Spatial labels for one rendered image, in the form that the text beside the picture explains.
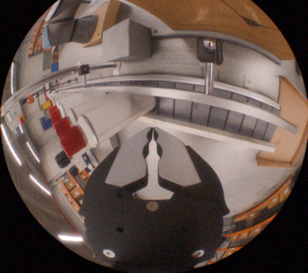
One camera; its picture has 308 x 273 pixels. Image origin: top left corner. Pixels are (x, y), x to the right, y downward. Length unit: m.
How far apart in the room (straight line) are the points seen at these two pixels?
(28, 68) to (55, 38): 7.92
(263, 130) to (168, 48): 0.30
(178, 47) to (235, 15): 0.18
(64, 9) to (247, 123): 0.57
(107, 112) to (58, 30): 0.37
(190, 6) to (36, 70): 8.19
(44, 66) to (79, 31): 7.77
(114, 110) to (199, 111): 0.16
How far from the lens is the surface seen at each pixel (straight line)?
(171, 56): 0.27
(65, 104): 0.31
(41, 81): 0.66
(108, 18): 0.44
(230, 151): 0.33
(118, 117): 0.16
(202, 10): 0.17
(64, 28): 0.44
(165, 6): 0.17
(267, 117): 0.15
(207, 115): 0.22
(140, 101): 0.20
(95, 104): 0.21
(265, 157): 0.41
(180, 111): 0.23
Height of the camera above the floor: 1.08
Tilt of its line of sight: 50 degrees down
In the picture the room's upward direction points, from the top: 130 degrees counter-clockwise
